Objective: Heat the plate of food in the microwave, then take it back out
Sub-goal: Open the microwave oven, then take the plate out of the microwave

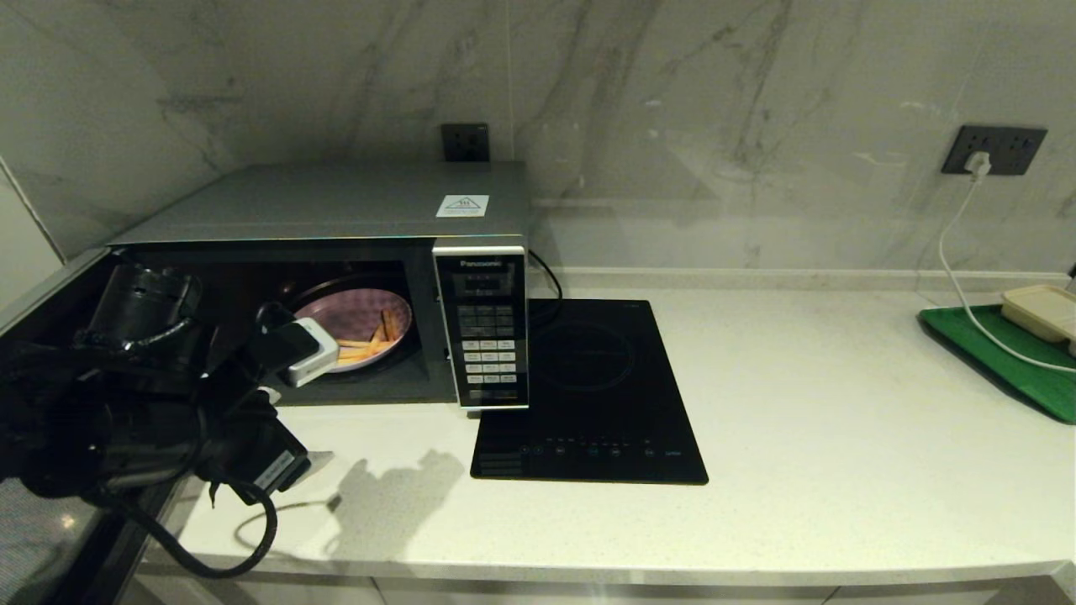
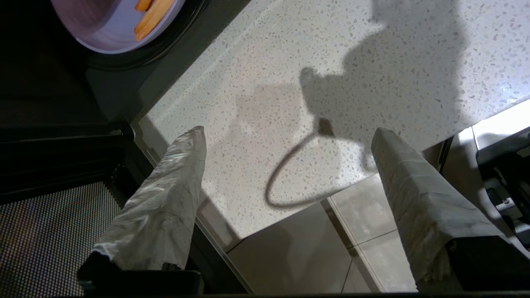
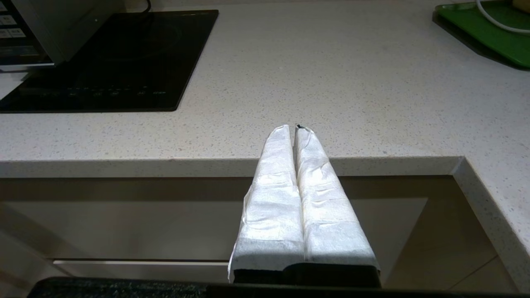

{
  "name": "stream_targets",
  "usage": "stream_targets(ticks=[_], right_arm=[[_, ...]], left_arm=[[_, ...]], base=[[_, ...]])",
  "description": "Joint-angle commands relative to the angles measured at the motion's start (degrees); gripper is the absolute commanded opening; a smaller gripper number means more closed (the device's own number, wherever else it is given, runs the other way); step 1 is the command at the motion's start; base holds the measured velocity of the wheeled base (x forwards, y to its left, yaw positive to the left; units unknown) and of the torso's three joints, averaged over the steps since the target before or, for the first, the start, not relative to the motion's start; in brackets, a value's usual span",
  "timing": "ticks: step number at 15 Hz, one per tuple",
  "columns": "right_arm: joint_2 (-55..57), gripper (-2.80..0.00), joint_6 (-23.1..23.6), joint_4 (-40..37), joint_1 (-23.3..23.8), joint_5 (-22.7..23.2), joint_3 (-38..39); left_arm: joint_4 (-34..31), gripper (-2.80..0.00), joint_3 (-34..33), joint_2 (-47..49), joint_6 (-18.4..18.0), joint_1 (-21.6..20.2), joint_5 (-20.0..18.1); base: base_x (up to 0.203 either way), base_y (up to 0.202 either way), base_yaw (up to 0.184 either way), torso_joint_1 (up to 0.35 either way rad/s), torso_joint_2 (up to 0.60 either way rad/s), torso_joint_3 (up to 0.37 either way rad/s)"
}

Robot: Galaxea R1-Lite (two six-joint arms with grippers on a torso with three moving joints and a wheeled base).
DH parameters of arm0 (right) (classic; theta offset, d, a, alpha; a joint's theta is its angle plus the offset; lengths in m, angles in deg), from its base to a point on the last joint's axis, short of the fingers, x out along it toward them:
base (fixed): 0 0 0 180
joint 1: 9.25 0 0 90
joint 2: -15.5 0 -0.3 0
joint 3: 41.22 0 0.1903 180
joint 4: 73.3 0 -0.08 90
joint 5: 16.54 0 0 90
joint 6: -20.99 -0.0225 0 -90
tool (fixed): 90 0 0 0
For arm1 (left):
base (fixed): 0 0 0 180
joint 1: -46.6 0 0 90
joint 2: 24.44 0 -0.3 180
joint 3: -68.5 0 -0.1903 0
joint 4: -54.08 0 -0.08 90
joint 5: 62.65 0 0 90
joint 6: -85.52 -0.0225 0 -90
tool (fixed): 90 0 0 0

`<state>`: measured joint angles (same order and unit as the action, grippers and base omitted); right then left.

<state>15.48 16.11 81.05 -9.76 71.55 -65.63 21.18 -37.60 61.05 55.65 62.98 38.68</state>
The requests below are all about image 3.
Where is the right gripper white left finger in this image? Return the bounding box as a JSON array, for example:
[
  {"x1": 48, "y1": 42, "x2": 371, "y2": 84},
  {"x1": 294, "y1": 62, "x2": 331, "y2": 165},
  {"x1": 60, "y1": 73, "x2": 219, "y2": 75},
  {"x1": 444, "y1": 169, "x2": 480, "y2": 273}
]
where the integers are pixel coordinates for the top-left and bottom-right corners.
[{"x1": 228, "y1": 125, "x2": 305, "y2": 283}]

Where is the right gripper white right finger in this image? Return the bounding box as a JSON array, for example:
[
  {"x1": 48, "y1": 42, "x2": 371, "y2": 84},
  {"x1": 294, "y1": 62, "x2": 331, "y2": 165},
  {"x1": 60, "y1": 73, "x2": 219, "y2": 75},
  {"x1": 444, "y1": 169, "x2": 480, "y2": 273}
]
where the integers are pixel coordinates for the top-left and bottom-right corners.
[{"x1": 294, "y1": 126, "x2": 380, "y2": 268}]

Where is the silver Panasonic microwave oven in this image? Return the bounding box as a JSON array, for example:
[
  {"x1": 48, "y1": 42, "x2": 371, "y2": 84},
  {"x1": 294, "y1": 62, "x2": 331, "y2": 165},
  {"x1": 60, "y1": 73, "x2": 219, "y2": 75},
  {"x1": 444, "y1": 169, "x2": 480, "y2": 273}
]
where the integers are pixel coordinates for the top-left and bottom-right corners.
[{"x1": 0, "y1": 0, "x2": 125, "y2": 74}]

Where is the grey cabinet front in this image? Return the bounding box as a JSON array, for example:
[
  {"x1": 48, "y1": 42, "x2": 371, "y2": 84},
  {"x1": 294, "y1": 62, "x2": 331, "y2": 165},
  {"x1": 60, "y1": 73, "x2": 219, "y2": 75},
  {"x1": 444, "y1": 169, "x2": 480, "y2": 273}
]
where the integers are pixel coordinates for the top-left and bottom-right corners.
[{"x1": 0, "y1": 176, "x2": 499, "y2": 291}]

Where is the black induction cooktop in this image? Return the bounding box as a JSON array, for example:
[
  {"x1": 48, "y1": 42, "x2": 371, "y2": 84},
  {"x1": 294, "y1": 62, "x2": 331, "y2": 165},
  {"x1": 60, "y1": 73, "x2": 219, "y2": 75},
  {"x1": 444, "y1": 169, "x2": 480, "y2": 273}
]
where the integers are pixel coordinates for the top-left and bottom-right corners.
[{"x1": 0, "y1": 10, "x2": 219, "y2": 113}]

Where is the green plastic tray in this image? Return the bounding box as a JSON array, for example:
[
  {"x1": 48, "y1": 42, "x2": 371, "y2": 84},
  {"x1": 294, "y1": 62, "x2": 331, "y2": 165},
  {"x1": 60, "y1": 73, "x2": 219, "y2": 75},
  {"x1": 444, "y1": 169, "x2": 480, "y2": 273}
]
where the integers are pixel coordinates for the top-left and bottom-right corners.
[{"x1": 432, "y1": 0, "x2": 530, "y2": 70}]

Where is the white power cable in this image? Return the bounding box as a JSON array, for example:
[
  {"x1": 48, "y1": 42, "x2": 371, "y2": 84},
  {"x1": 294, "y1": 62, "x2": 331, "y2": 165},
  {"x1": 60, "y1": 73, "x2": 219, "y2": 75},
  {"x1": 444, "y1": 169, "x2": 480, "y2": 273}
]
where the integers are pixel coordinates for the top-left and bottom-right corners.
[{"x1": 475, "y1": 0, "x2": 530, "y2": 34}]

